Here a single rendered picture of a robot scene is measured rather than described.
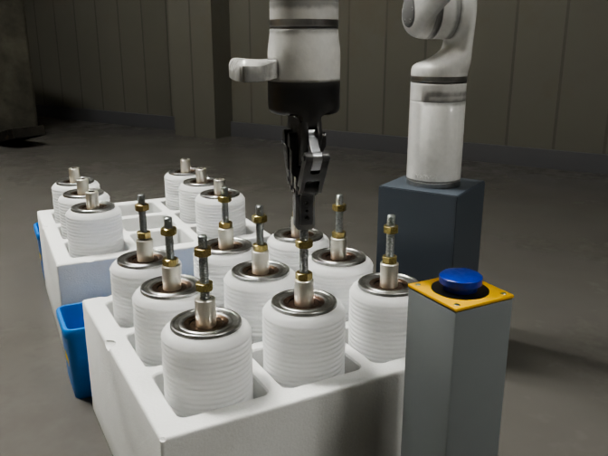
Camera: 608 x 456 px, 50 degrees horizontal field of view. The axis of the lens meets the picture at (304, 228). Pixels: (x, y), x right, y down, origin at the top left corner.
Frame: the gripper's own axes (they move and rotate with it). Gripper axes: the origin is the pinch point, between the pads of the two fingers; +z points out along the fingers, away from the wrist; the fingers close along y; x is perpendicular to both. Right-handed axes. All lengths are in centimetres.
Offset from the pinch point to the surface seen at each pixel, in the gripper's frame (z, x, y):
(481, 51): -12, -125, 203
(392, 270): 8.5, -11.3, 2.1
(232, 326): 10.6, 8.7, -4.9
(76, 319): 27, 30, 38
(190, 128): 32, -4, 305
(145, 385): 17.9, 18.2, -2.1
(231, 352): 12.3, 9.3, -7.5
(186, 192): 12, 10, 64
